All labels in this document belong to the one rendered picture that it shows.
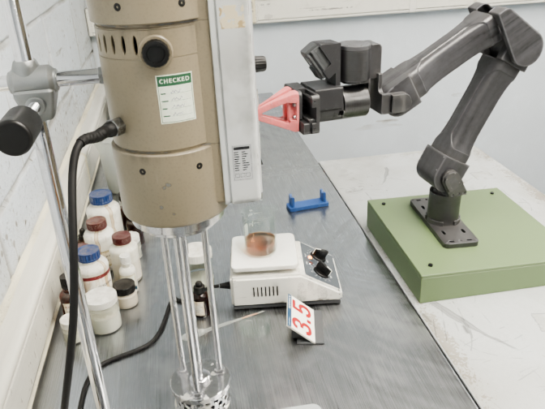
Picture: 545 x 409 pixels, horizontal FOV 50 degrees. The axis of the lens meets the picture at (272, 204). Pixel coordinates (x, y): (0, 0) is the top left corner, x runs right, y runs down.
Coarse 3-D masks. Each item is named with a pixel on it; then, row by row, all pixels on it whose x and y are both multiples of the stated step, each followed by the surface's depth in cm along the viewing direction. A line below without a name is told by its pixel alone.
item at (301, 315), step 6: (294, 300) 103; (294, 306) 102; (300, 306) 103; (306, 306) 104; (294, 312) 100; (300, 312) 101; (306, 312) 102; (294, 318) 99; (300, 318) 100; (306, 318) 101; (294, 324) 97; (300, 324) 98; (306, 324) 100; (300, 330) 97; (306, 330) 98
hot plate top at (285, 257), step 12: (240, 240) 112; (288, 240) 111; (240, 252) 108; (276, 252) 107; (288, 252) 107; (240, 264) 104; (252, 264) 104; (264, 264) 104; (276, 264) 104; (288, 264) 104
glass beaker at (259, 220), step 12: (252, 204) 108; (264, 204) 107; (252, 216) 108; (264, 216) 108; (276, 216) 105; (252, 228) 103; (264, 228) 103; (276, 228) 106; (252, 240) 104; (264, 240) 104; (276, 240) 107; (252, 252) 106; (264, 252) 105
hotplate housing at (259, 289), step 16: (256, 272) 105; (272, 272) 105; (288, 272) 104; (304, 272) 105; (336, 272) 112; (224, 288) 109; (240, 288) 104; (256, 288) 104; (272, 288) 104; (288, 288) 105; (304, 288) 105; (320, 288) 105; (336, 288) 106; (240, 304) 106; (256, 304) 106; (272, 304) 106
